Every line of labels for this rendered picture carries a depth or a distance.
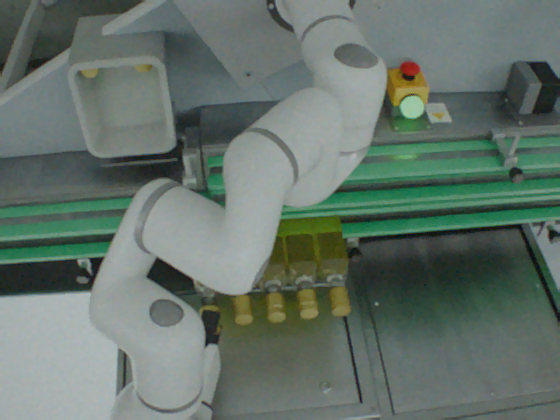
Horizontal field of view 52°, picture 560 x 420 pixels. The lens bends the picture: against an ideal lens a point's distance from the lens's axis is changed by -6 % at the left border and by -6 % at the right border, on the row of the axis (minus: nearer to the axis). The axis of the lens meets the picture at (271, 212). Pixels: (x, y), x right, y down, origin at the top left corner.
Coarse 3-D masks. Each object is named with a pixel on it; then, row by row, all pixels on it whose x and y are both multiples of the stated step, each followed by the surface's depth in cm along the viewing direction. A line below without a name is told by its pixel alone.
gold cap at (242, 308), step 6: (234, 300) 107; (240, 300) 106; (246, 300) 106; (234, 306) 106; (240, 306) 105; (246, 306) 105; (234, 312) 105; (240, 312) 105; (246, 312) 105; (234, 318) 105; (240, 318) 105; (246, 318) 105; (252, 318) 105; (240, 324) 107
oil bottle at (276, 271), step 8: (280, 224) 117; (280, 232) 115; (280, 240) 114; (280, 248) 112; (272, 256) 111; (280, 256) 111; (272, 264) 110; (280, 264) 110; (272, 272) 109; (280, 272) 109; (264, 280) 109; (272, 280) 109; (280, 280) 110; (264, 288) 111
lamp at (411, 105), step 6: (408, 96) 113; (414, 96) 113; (402, 102) 114; (408, 102) 113; (414, 102) 112; (420, 102) 113; (402, 108) 114; (408, 108) 113; (414, 108) 113; (420, 108) 113; (408, 114) 114; (414, 114) 114; (420, 114) 114
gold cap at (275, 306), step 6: (270, 294) 107; (276, 294) 107; (282, 294) 108; (270, 300) 106; (276, 300) 106; (282, 300) 107; (270, 306) 106; (276, 306) 105; (282, 306) 106; (270, 312) 105; (276, 312) 105; (282, 312) 105; (270, 318) 106; (276, 318) 106; (282, 318) 106
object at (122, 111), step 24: (72, 72) 100; (120, 72) 110; (144, 72) 111; (96, 96) 113; (120, 96) 114; (144, 96) 115; (168, 96) 107; (96, 120) 116; (120, 120) 119; (144, 120) 119; (168, 120) 111; (96, 144) 116; (120, 144) 117; (144, 144) 117; (168, 144) 116
